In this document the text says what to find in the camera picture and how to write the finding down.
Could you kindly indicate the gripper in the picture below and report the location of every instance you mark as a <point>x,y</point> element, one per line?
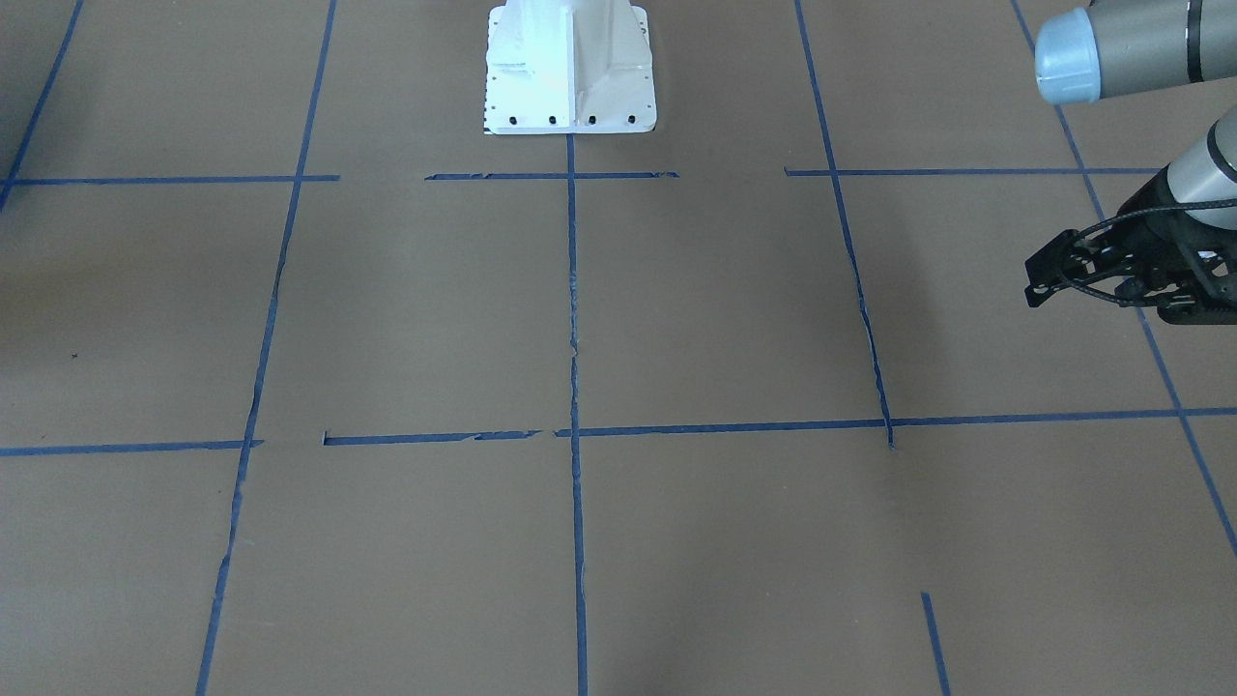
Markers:
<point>1157,232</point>

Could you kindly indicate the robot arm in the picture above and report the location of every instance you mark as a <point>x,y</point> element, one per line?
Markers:
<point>1111,49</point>

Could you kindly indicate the white camera pole base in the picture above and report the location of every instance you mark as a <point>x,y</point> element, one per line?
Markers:
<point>568,67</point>

